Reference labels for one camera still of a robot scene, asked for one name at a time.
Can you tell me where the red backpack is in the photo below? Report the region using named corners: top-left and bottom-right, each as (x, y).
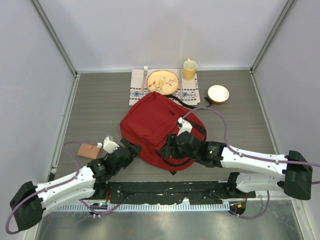
top-left (120, 92), bottom-right (207, 172)

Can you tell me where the patterned white placemat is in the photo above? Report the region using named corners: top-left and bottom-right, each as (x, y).
top-left (129, 68), bottom-right (201, 106)

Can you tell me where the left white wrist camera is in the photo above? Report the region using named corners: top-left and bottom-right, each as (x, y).
top-left (97, 135), bottom-right (120, 154)

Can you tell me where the purple cable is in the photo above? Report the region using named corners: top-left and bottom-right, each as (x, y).
top-left (181, 107), bottom-right (320, 221)
top-left (5, 141), bottom-right (125, 236)

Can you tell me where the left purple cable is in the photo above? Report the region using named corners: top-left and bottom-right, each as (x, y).
top-left (5, 141), bottom-right (125, 236)

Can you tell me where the bird pattern wooden plate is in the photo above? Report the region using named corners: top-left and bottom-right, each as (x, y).
top-left (147, 70), bottom-right (180, 96)

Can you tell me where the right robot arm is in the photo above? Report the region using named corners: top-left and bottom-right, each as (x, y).
top-left (159, 131), bottom-right (313, 201)

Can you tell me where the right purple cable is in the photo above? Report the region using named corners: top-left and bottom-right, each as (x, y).
top-left (181, 107), bottom-right (320, 221)

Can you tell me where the pink handled fork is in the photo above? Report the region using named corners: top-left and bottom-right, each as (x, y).
top-left (140, 65), bottom-right (149, 94)

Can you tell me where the white orange bowl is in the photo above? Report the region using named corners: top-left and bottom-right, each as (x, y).
top-left (207, 85), bottom-right (230, 104)

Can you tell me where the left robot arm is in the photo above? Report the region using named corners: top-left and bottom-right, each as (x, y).
top-left (5, 137), bottom-right (141, 235)

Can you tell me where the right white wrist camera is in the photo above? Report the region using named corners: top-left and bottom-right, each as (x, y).
top-left (176, 117), bottom-right (193, 136)

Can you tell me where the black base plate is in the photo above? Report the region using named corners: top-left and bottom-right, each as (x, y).
top-left (100, 181), bottom-right (256, 205)

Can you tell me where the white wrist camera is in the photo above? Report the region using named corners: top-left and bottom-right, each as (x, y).
top-left (176, 117), bottom-right (193, 136)
top-left (97, 135), bottom-right (120, 154)

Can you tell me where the tan leather wallet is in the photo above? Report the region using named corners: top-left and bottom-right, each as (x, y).
top-left (77, 143), bottom-right (102, 160)

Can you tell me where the pink handled knife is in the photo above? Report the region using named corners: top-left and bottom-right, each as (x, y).
top-left (178, 69), bottom-right (183, 101)

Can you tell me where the yellow mug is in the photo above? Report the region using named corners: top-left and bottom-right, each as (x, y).
top-left (182, 58), bottom-right (198, 81)

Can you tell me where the white slotted cable duct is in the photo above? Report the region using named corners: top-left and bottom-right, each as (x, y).
top-left (55, 201), bottom-right (230, 213)

